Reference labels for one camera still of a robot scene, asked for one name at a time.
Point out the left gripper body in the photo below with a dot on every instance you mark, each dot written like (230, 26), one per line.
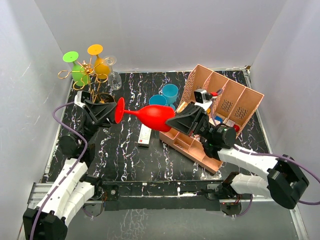
(93, 125)

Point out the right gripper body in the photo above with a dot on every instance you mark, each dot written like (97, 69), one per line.
(201, 127)

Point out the yellow spiral notebook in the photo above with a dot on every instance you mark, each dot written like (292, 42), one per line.
(181, 107)

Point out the pink desk organizer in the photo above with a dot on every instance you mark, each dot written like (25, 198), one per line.
(235, 106)

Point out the red wine glass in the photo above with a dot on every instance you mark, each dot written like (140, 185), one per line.
(152, 116)

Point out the blue wine glass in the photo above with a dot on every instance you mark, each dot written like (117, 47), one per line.
(158, 100)
(170, 93)

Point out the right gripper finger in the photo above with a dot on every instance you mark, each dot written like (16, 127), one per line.
(183, 123)
(190, 109)

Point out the clear wine glass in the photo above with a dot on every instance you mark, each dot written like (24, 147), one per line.
(114, 78)

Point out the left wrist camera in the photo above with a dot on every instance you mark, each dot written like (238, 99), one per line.
(80, 98)

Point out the green wine glass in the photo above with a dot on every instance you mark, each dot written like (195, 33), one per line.
(78, 72)

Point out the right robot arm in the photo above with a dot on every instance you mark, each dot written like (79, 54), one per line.
(273, 176)

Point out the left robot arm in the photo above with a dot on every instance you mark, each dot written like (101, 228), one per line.
(51, 217)

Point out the black front base bar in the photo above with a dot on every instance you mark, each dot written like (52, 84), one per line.
(162, 194)

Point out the orange wine glass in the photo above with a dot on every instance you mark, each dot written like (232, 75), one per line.
(100, 68)

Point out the gold wire glass rack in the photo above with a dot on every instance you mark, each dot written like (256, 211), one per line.
(93, 86)

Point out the white small box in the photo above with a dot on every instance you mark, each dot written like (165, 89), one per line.
(144, 136)

